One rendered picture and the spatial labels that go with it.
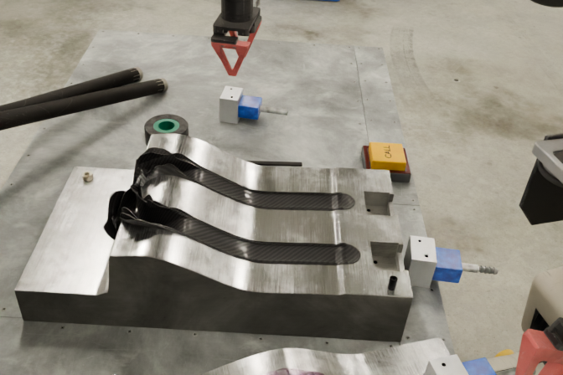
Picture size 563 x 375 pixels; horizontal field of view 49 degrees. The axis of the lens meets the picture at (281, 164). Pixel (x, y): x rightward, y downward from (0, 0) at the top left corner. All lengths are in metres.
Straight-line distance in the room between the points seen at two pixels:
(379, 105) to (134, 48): 0.59
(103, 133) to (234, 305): 0.53
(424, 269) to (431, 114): 2.04
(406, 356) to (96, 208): 0.48
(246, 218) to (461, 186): 1.71
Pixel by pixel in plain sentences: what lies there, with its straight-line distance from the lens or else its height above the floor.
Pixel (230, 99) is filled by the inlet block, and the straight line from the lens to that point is 1.20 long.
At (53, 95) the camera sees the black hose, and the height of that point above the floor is 0.86.
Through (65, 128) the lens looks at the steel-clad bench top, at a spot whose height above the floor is 0.80.
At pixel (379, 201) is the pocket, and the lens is 0.95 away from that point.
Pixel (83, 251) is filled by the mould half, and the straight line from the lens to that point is 0.89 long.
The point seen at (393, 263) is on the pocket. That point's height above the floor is 0.86.
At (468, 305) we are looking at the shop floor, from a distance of 2.06.
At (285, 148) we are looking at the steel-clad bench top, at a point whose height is 0.80.
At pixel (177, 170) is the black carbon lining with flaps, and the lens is 0.87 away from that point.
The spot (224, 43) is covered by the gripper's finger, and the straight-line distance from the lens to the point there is 1.10.
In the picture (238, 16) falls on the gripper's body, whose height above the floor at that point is 1.03.
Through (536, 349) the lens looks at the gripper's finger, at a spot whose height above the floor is 1.07.
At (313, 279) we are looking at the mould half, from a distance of 0.80.
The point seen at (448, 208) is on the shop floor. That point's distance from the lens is 2.39.
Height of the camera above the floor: 1.47
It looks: 37 degrees down
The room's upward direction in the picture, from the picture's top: 4 degrees clockwise
